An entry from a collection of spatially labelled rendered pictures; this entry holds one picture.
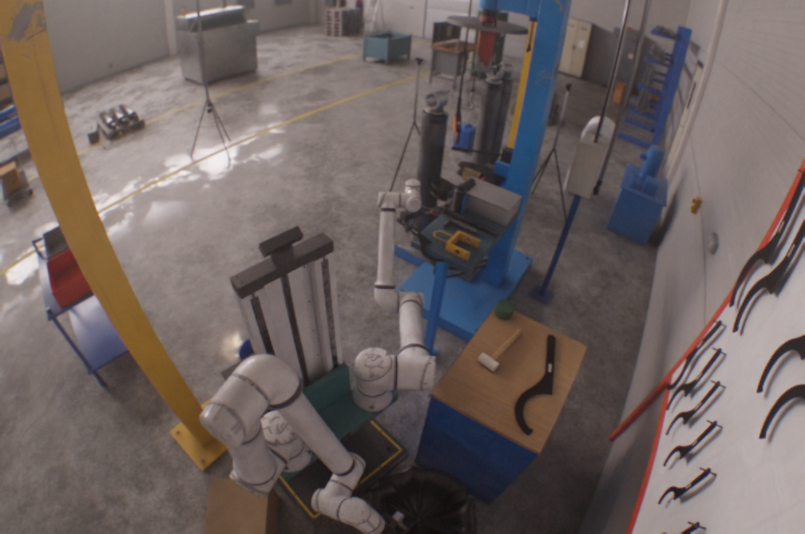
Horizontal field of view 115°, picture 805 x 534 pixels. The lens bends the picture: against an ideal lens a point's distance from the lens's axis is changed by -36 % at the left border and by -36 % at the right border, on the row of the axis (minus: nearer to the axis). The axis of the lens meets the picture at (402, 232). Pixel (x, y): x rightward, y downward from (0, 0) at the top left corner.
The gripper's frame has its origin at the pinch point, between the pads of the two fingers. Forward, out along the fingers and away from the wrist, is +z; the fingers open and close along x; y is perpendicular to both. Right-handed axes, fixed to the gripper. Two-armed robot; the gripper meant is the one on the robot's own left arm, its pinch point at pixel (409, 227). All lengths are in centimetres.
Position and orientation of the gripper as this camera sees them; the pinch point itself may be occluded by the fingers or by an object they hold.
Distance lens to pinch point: 251.6
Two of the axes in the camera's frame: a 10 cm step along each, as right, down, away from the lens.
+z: -0.6, 7.9, 6.1
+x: -7.6, 3.6, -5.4
